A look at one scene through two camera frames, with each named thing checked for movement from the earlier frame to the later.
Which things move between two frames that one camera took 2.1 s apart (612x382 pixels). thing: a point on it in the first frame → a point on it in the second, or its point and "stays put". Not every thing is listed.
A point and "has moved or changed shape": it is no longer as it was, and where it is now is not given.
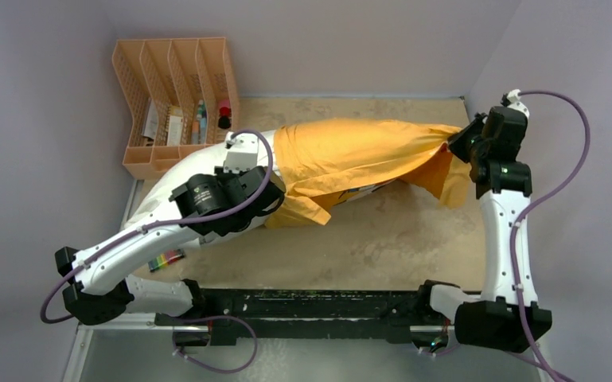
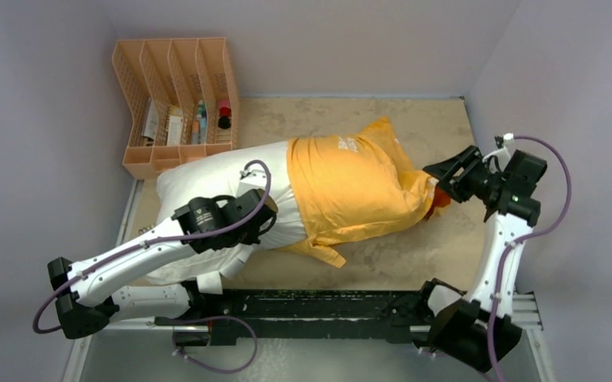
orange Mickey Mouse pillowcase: [319, 161] has moved or changed shape
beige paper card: [175, 126] stays put
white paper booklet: [150, 124] stays put
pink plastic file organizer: [183, 99] stays put
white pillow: [154, 206] → [219, 176]
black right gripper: [458, 144] → [456, 187]
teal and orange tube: [199, 127] stays put
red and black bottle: [224, 121] stays put
